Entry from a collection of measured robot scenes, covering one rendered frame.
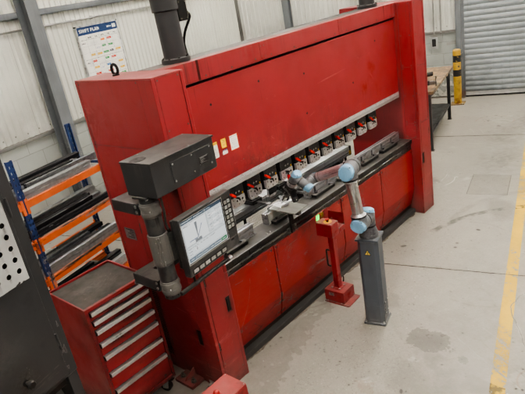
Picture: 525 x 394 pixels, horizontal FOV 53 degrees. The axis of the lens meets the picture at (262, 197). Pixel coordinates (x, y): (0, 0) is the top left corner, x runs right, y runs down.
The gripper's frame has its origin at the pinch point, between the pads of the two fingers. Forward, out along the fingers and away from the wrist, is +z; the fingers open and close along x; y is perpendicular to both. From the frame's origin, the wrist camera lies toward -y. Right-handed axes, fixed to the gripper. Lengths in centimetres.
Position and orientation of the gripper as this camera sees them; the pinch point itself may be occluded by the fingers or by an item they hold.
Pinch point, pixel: (284, 202)
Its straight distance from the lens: 430.1
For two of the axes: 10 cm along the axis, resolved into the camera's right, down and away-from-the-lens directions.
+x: -7.7, 3.5, -5.4
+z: -2.7, 5.9, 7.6
